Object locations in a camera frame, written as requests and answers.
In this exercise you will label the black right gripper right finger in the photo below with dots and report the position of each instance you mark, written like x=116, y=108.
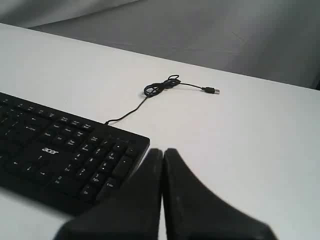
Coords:
x=193, y=212

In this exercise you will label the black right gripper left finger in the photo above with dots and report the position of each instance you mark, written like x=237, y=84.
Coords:
x=131, y=213

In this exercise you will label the black acer keyboard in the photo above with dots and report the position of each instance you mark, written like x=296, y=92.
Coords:
x=64, y=161

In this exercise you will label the grey backdrop cloth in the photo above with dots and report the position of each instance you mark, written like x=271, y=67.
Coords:
x=277, y=40

